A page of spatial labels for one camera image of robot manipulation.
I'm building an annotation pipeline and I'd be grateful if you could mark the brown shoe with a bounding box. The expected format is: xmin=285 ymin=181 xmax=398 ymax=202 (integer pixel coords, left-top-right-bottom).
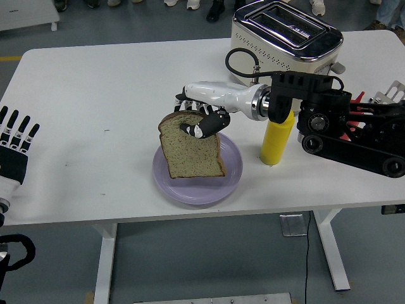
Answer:
xmin=363 ymin=20 xmax=390 ymax=32

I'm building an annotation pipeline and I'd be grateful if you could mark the purple round plate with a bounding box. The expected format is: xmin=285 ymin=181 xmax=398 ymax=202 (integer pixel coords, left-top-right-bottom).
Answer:
xmin=152 ymin=131 xmax=244 ymax=206

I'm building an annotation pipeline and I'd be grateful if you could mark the person's leg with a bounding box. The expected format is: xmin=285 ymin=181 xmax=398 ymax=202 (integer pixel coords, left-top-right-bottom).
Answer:
xmin=376 ymin=0 xmax=405 ymax=29

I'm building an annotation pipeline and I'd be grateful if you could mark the black shoe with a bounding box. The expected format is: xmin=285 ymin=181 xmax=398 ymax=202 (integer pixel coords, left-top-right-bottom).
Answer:
xmin=206 ymin=0 xmax=226 ymax=23

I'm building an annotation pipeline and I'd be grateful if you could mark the metal toast rack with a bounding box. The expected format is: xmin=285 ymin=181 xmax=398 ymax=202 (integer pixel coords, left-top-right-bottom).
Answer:
xmin=370 ymin=80 xmax=405 ymax=104

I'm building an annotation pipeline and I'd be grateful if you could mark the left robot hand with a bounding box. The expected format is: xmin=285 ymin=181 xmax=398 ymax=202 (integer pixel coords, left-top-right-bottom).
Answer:
xmin=0 ymin=106 xmax=41 ymax=203

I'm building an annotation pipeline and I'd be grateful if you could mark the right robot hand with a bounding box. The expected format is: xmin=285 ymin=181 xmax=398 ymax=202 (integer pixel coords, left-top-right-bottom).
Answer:
xmin=173 ymin=81 xmax=259 ymax=139

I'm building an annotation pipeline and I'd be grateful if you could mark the brown bread slice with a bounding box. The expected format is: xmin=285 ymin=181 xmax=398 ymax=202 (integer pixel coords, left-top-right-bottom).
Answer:
xmin=158 ymin=111 xmax=227 ymax=180

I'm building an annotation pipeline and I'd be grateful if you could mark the black table control panel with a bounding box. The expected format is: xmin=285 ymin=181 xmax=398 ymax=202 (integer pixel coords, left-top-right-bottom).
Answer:
xmin=380 ymin=205 xmax=405 ymax=215

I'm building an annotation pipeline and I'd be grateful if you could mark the red squeeze bottle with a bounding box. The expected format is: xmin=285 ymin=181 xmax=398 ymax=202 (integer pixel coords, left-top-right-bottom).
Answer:
xmin=340 ymin=91 xmax=368 ymax=142

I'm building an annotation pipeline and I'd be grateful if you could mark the white cabinet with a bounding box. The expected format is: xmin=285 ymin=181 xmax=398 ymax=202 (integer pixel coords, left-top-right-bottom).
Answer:
xmin=0 ymin=0 xmax=60 ymax=32

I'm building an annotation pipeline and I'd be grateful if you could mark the black floor cable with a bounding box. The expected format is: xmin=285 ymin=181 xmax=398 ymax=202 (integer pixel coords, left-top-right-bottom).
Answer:
xmin=303 ymin=211 xmax=313 ymax=304

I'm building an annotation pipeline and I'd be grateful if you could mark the small metal floor plate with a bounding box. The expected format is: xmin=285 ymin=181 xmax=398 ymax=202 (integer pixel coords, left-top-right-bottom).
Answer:
xmin=279 ymin=213 xmax=308 ymax=237

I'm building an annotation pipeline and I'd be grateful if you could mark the cream and chrome toaster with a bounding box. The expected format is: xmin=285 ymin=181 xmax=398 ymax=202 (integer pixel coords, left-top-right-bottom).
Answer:
xmin=228 ymin=1 xmax=346 ymax=115

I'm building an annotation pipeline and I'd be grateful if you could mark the yellow squeeze bottle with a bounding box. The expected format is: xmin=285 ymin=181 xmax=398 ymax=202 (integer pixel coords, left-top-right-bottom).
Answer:
xmin=260 ymin=110 xmax=296 ymax=166

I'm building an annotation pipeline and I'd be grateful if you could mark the white table leg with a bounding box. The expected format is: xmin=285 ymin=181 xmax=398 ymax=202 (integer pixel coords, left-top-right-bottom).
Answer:
xmin=92 ymin=223 xmax=118 ymax=304
xmin=313 ymin=208 xmax=351 ymax=291

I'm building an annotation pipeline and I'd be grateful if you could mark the long metal base plate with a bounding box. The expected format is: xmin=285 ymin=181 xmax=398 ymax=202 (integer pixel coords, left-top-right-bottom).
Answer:
xmin=132 ymin=292 xmax=294 ymax=304

